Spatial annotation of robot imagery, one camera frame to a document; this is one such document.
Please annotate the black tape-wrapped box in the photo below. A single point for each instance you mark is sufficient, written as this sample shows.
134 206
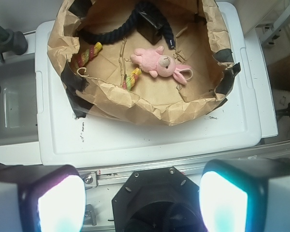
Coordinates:
149 25

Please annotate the dark grey clamp handle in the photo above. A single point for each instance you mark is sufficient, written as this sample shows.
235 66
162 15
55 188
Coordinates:
12 41

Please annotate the black octagonal mount plate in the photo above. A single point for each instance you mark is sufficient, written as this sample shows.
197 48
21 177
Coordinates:
158 200

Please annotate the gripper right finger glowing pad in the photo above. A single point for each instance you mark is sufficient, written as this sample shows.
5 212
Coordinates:
246 195

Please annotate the pink plush bunny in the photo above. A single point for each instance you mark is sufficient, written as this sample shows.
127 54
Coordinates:
156 63

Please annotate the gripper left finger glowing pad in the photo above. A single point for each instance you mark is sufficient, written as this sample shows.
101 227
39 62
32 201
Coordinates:
38 198

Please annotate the silver corner bracket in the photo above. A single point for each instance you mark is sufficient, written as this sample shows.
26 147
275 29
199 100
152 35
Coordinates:
89 217

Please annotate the crumpled brown paper bag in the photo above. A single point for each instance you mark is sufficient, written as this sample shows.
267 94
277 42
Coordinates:
201 41

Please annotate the aluminium extrusion rail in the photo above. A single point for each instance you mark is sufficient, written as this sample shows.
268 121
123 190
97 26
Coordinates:
98 176

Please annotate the white plastic bin lid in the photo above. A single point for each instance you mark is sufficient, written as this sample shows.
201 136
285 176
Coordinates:
246 117

